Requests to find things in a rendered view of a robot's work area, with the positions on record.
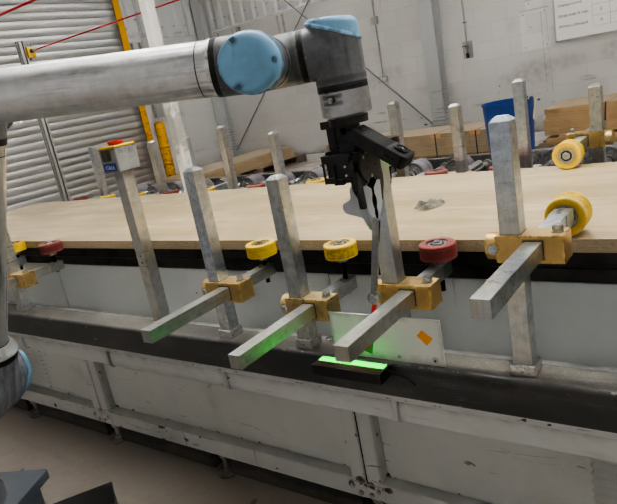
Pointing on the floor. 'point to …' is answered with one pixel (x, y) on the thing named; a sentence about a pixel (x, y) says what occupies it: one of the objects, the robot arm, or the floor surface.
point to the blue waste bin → (509, 114)
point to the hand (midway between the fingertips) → (376, 223)
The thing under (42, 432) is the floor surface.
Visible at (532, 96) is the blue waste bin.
